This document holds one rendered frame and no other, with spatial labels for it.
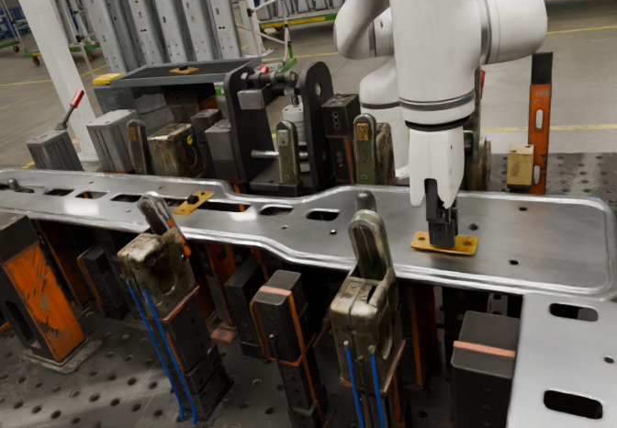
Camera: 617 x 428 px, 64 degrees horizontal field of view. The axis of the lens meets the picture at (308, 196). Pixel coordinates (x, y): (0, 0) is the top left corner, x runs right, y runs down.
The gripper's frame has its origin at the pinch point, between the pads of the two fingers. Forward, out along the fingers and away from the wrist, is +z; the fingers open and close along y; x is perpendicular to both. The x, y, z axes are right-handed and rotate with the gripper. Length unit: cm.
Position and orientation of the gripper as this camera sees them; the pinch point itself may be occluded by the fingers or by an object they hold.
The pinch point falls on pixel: (443, 226)
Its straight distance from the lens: 67.2
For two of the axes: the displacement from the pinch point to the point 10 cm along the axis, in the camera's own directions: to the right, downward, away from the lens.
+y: -4.2, 4.9, -7.7
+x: 8.9, 0.6, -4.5
